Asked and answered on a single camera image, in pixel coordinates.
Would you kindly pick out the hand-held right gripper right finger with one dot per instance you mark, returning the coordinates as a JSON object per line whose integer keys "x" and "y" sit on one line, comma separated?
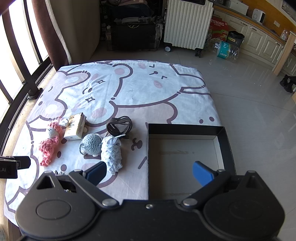
{"x": 203, "y": 174}

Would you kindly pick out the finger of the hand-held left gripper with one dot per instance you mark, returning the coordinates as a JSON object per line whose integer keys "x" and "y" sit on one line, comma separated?
{"x": 23, "y": 162}

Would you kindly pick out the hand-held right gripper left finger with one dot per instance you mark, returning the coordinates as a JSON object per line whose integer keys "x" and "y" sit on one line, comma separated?
{"x": 97, "y": 173}

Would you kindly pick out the black cardboard box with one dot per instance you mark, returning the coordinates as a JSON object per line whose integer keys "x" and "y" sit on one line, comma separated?
{"x": 185, "y": 157}

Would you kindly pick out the light blue yarn bundle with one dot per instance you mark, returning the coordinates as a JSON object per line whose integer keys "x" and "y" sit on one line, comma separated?
{"x": 112, "y": 153}

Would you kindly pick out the grey-blue crochet doll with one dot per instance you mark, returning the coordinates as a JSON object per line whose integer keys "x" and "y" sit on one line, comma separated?
{"x": 91, "y": 144}

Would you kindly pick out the pink crochet doll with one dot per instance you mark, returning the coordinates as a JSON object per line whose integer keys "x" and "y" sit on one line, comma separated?
{"x": 50, "y": 143}

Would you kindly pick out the brown hair claw clip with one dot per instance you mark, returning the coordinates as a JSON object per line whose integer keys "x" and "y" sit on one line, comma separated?
{"x": 119, "y": 127}

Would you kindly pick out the yellow tissue pack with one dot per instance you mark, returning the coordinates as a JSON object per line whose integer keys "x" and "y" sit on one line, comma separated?
{"x": 75, "y": 126}

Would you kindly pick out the printed cartoon bear blanket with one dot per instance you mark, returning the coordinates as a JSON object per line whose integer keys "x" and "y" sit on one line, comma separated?
{"x": 138, "y": 92}

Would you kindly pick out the black window railing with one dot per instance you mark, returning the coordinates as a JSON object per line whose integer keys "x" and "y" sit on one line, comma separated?
{"x": 18, "y": 58}

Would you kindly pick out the black shoes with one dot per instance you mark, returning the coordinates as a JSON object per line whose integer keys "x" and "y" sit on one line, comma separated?
{"x": 288, "y": 83}

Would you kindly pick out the pack of plastic bottles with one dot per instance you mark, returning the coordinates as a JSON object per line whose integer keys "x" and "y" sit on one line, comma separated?
{"x": 224, "y": 49}

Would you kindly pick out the brown curtain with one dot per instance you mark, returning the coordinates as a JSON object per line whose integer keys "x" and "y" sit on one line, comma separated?
{"x": 60, "y": 30}

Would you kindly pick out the black trash bin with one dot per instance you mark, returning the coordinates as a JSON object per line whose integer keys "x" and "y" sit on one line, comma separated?
{"x": 235, "y": 39}

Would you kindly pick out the small plastic bottle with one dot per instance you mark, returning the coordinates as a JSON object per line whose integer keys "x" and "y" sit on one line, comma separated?
{"x": 108, "y": 32}

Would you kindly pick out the black luggage bag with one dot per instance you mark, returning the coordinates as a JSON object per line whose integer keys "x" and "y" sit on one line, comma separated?
{"x": 134, "y": 34}

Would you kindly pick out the cream kitchen cabinets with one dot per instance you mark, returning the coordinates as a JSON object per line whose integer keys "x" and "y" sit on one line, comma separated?
{"x": 256, "y": 37}

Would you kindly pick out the red cardboard box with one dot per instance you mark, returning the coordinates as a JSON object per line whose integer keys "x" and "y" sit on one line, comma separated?
{"x": 218, "y": 25}

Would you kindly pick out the white ribbed suitcase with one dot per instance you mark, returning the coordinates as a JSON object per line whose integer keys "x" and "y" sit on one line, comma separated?
{"x": 187, "y": 23}

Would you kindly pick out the white countertop appliance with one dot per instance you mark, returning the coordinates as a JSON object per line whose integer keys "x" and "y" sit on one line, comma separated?
{"x": 257, "y": 15}

